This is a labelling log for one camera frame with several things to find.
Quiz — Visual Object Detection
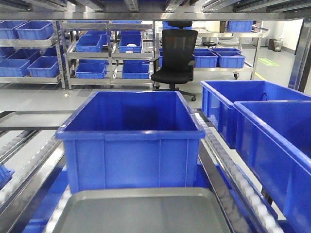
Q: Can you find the grey metal tray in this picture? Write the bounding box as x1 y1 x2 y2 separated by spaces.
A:
53 187 230 233

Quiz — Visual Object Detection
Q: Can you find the blue bin centre front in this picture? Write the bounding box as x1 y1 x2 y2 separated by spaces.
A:
55 91 206 193

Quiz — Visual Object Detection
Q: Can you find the blue bin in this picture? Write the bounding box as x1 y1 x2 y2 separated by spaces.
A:
55 91 206 193
234 100 311 233
199 80 311 150

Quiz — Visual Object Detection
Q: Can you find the black office chair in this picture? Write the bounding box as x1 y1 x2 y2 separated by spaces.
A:
150 20 198 101

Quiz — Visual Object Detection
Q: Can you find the blue bin right far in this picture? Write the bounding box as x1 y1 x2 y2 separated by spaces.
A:
199 80 311 150

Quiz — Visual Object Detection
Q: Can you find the blue bin right near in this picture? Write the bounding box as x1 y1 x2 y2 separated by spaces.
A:
234 100 311 233

